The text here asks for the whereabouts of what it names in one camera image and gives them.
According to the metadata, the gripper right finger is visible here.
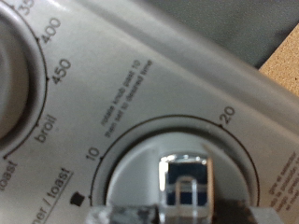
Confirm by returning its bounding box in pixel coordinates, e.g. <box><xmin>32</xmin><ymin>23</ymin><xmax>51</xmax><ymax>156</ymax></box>
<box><xmin>213</xmin><ymin>199</ymin><xmax>283</xmax><ymax>224</ymax></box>

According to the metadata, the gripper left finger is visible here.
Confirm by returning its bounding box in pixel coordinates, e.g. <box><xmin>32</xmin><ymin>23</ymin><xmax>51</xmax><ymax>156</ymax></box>
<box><xmin>85</xmin><ymin>203</ymin><xmax>162</xmax><ymax>224</ymax></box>

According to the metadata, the silver oven knob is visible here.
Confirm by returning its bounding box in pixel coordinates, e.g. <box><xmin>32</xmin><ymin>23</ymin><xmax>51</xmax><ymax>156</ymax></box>
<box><xmin>106</xmin><ymin>132</ymin><xmax>251</xmax><ymax>224</ymax></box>
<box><xmin>0</xmin><ymin>18</ymin><xmax>41</xmax><ymax>147</ymax></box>

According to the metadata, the silver toaster oven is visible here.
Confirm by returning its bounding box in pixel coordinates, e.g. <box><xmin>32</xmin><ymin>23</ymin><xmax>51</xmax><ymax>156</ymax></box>
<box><xmin>0</xmin><ymin>0</ymin><xmax>299</xmax><ymax>224</ymax></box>

